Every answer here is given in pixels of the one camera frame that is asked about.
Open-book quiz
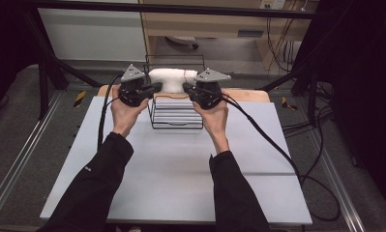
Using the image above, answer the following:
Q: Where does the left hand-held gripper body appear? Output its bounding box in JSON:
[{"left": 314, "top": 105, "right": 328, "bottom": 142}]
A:
[{"left": 117, "top": 63, "right": 150, "bottom": 108}]

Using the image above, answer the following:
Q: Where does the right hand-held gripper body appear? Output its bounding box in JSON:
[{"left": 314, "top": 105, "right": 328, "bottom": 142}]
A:
[{"left": 193, "top": 67, "right": 232, "bottom": 111}]

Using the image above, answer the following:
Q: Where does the white towel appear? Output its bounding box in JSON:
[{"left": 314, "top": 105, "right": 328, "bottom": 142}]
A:
[{"left": 147, "top": 67, "right": 198, "bottom": 95}]

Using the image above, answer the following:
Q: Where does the black wire rack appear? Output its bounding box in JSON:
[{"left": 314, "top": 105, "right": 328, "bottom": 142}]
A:
[{"left": 143, "top": 53, "right": 207, "bottom": 131}]

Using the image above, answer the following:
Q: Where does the person's left hand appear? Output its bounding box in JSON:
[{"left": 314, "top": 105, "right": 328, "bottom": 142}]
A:
[{"left": 109, "top": 84, "right": 150, "bottom": 139}]

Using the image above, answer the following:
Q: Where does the person's right hand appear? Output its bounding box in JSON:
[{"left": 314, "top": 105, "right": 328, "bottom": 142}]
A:
[{"left": 192, "top": 96, "right": 231, "bottom": 156}]

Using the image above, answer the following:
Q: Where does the office chair base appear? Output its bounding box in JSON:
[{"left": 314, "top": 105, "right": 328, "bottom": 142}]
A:
[{"left": 165, "top": 35, "right": 200, "bottom": 50}]

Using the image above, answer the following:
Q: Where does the wooden desk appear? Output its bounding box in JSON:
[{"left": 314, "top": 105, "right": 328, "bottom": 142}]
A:
[{"left": 138, "top": 0, "right": 320, "bottom": 71}]

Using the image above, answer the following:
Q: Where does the white cabinet panel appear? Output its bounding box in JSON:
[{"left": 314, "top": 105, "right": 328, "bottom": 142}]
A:
[{"left": 37, "top": 7, "right": 148, "bottom": 63}]

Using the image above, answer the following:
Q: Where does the black metal stand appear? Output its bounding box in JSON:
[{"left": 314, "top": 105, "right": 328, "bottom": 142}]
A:
[{"left": 17, "top": 6, "right": 103, "bottom": 121}]

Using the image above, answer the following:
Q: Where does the white power strip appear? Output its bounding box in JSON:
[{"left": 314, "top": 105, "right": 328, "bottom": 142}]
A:
[{"left": 258, "top": 0, "right": 287, "bottom": 11}]

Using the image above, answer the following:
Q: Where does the black curtain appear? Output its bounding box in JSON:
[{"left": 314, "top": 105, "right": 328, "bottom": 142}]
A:
[{"left": 291, "top": 0, "right": 386, "bottom": 207}]

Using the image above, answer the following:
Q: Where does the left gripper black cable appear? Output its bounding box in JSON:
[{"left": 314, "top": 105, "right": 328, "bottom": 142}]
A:
[{"left": 96, "top": 73, "right": 124, "bottom": 153}]

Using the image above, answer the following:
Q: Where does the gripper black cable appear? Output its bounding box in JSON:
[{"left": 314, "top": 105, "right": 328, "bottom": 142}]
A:
[
  {"left": 96, "top": 73, "right": 124, "bottom": 153},
  {"left": 221, "top": 95, "right": 342, "bottom": 223}
]

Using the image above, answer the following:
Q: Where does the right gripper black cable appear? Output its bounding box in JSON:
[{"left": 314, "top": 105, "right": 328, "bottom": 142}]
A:
[{"left": 221, "top": 95, "right": 342, "bottom": 223}]

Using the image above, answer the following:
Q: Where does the black metal frame bar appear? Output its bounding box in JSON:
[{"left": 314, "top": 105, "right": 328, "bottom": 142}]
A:
[{"left": 19, "top": 0, "right": 322, "bottom": 19}]

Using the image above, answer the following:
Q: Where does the bundle of black floor cables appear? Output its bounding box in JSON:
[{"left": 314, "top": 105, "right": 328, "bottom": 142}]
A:
[{"left": 282, "top": 80, "right": 335, "bottom": 136}]

